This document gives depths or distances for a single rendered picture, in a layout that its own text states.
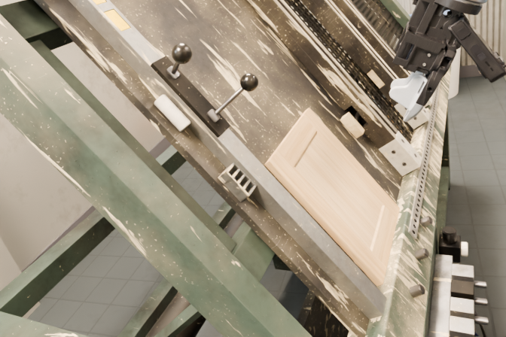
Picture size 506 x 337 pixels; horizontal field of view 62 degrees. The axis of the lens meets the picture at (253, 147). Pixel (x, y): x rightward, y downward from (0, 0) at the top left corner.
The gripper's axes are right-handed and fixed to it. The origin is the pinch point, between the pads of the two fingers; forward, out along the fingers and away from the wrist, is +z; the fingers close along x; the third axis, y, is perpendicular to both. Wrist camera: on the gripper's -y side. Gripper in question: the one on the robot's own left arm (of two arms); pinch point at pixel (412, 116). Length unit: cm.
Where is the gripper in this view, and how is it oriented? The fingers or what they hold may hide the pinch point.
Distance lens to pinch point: 78.4
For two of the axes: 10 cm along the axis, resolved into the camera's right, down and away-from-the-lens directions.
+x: -3.3, 4.7, -8.2
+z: -2.4, 8.0, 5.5
